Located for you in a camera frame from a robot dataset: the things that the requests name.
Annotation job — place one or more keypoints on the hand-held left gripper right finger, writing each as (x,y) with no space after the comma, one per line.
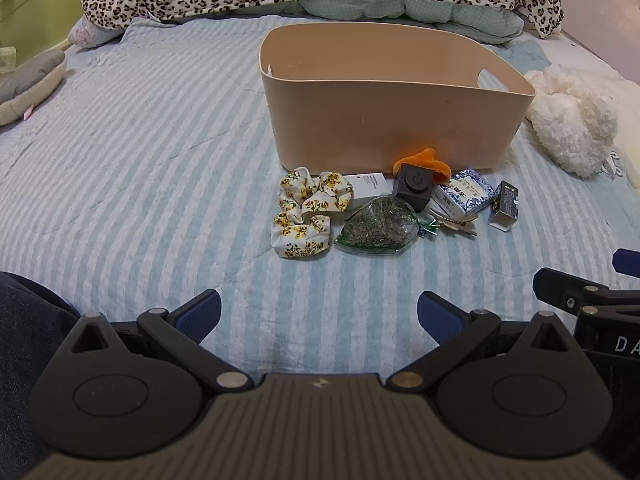
(438,316)

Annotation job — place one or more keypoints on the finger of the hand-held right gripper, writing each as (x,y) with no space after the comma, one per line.
(559,287)
(627,261)

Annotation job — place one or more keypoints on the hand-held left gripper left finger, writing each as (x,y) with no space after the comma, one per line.
(199,314)

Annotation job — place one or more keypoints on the small black and white box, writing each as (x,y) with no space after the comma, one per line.
(504,206)

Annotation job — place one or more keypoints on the clear bag of dried herbs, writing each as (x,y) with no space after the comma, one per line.
(377,227)

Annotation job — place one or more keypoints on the blue and white patterned box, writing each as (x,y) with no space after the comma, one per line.
(465,192)

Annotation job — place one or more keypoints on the floral white scrunchie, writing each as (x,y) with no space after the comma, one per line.
(300,237)
(327,195)

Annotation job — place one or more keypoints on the black cube device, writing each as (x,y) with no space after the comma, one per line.
(412,187)

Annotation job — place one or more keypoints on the flat white box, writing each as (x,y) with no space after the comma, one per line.
(367,185)

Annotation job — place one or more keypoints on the white fluffy plush toy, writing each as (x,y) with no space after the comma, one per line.
(575,115)

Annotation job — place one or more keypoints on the orange plush toy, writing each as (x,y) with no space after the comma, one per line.
(430,160)

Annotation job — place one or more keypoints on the blue striped bed sheet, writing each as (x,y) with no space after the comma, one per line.
(150,160)

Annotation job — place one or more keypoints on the person's leg in jeans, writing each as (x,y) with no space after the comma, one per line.
(25,360)

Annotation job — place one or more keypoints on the beige plastic storage bin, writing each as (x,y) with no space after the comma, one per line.
(400,110)

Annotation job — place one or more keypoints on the grey cushion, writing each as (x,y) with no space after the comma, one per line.
(27,82)

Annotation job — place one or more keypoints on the green checked quilt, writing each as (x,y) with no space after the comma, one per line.
(440,15)

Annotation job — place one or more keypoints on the pink floral pillow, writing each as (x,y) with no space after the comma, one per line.
(90,35)

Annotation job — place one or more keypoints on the green headboard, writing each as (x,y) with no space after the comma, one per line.
(35,0)

